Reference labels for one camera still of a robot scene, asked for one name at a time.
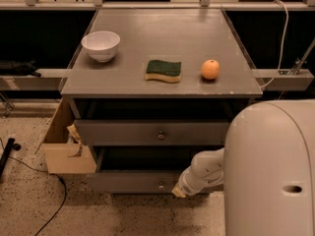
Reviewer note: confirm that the black stand foot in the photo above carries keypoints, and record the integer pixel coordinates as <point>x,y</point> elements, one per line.
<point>11,145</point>

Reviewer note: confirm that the white ceramic bowl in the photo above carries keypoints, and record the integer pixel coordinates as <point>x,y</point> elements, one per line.
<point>101,45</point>

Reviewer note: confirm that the orange fruit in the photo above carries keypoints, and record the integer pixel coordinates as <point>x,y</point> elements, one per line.
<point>210,70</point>

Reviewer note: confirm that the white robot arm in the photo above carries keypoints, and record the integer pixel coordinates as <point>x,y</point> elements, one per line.
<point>267,169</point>

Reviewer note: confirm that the green yellow sponge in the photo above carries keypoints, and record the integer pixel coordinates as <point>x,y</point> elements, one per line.
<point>164,71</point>

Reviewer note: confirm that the black object on rail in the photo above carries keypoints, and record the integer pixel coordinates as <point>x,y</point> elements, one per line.
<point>15,68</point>

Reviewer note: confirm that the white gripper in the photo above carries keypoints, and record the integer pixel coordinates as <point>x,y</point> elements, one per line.
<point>187,182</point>

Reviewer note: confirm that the grey drawer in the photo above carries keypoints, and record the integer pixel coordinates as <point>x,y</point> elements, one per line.
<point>151,133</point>
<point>148,169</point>

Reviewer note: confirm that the cardboard box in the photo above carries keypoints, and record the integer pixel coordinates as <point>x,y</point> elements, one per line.
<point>63,147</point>

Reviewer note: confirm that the grey wooden drawer cabinet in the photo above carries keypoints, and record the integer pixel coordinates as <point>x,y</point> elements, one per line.
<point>118,90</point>

